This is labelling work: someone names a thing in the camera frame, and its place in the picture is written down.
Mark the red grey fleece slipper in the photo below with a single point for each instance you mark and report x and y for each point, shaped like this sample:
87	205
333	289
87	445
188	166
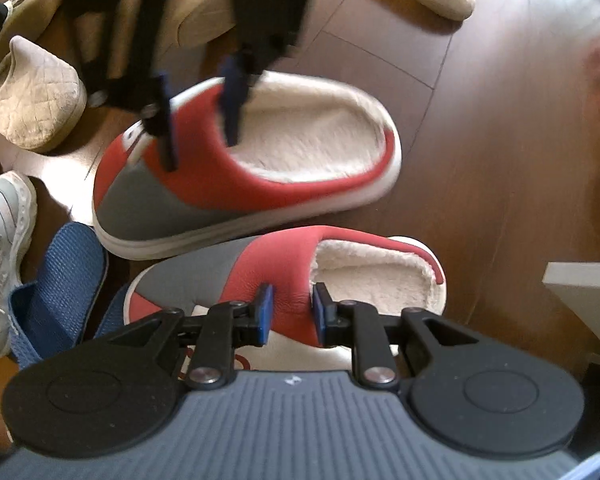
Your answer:
280	260
320	130

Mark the blue slide sandal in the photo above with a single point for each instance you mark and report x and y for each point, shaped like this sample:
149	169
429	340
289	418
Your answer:
70	260
112	312

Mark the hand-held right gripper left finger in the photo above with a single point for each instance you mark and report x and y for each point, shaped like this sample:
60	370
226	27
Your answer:
265	315

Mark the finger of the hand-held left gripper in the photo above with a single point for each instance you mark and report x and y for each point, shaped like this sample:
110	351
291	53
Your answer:
162	110
232	105

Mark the white mesh sneaker coral lining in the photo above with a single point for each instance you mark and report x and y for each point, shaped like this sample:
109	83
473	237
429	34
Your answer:
5	240

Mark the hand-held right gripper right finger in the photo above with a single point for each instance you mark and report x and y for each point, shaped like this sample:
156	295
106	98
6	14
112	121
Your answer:
320	315

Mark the white shoe cabinet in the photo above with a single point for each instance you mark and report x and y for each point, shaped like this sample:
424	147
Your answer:
585	290

